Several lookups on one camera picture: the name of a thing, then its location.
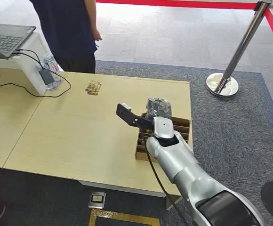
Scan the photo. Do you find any white desk frame rail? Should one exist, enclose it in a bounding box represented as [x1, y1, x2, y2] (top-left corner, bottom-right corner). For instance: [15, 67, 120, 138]
[78, 180, 167, 198]

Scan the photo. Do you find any clear plastic water bottle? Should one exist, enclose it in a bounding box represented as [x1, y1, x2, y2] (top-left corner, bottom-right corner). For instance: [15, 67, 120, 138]
[36, 62, 58, 91]
[44, 54, 64, 84]

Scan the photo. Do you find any chrome stanchion post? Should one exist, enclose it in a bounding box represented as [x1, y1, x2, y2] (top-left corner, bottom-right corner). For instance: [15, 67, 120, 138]
[213, 0, 273, 95]

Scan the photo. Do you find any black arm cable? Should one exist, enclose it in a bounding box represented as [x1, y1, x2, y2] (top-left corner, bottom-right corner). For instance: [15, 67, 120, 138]
[134, 122, 188, 226]

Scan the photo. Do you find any black laptop power cable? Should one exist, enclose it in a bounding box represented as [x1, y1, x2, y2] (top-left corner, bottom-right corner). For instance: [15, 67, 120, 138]
[0, 48, 72, 98]

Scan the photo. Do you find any metal floor socket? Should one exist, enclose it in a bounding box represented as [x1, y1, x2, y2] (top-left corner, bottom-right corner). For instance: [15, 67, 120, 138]
[88, 191, 106, 210]

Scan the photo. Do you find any person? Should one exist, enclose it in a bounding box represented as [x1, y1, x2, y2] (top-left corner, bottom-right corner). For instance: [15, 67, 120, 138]
[29, 0, 103, 74]

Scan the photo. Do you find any black right wrist camera bracket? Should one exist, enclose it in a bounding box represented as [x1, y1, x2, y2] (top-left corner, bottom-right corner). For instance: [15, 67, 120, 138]
[116, 103, 154, 130]

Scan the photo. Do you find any grey open laptop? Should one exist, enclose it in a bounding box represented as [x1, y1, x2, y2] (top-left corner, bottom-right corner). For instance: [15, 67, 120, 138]
[0, 22, 37, 59]

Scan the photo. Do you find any black power adapter brick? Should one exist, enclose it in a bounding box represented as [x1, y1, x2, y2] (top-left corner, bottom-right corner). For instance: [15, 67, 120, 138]
[39, 68, 55, 86]

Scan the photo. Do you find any white laptop riser stand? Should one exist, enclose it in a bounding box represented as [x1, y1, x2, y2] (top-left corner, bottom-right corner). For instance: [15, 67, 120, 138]
[0, 32, 51, 96]

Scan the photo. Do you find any chrome stanchion base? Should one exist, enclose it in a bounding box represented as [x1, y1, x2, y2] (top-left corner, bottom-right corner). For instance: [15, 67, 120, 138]
[205, 73, 239, 98]

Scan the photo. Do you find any cardboard box with dividers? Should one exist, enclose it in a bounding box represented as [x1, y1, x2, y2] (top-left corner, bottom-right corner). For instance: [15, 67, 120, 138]
[134, 113, 192, 163]

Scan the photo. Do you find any person's left hand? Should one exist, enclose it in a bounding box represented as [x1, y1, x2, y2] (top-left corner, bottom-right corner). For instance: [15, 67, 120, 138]
[93, 28, 103, 42]

